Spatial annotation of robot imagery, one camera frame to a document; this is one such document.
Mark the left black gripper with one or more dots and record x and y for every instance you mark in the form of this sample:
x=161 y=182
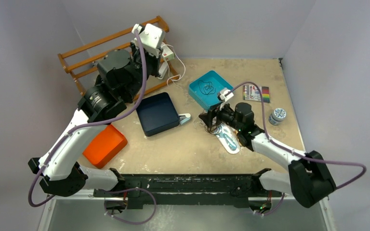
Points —
x=155 y=61

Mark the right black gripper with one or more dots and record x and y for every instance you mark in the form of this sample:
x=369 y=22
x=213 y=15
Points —
x=214 y=112

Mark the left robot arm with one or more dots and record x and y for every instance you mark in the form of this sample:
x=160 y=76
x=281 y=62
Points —
x=58 y=171

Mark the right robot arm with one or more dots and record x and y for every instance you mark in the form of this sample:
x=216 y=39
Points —
x=308 y=178

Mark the toothbrush blister pack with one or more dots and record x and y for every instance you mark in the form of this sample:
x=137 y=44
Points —
x=228 y=139

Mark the marker pen set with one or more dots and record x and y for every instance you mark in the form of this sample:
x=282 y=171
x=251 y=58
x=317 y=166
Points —
x=251 y=93

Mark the blue white tape roll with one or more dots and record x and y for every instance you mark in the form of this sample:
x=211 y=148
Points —
x=278 y=115

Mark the teal square tray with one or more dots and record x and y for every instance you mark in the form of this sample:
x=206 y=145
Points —
x=205 y=89

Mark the white cardboard box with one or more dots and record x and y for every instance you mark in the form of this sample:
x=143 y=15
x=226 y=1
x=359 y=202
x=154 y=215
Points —
x=167 y=53

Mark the dark blue square tray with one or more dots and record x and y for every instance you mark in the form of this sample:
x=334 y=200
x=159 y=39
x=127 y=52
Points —
x=157 y=114

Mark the wooden shelf rack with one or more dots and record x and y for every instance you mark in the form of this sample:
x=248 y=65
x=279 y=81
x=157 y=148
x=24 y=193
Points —
x=96 y=101

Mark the white blue small device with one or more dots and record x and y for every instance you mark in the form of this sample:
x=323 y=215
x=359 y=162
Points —
x=184 y=118

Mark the orange square tray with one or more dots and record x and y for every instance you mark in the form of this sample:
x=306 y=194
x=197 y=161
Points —
x=105 y=146

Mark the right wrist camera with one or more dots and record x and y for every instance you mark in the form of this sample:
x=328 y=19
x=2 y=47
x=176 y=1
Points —
x=225 y=95

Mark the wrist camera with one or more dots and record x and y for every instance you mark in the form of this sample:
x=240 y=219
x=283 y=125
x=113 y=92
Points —
x=151 y=38
x=225 y=95

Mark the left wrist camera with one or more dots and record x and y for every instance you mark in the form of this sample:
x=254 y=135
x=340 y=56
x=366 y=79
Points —
x=151 y=38

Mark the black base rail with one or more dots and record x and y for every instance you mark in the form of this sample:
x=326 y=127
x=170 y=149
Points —
x=237 y=190

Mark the aluminium frame rails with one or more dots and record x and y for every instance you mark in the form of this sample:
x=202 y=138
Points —
x=122 y=203

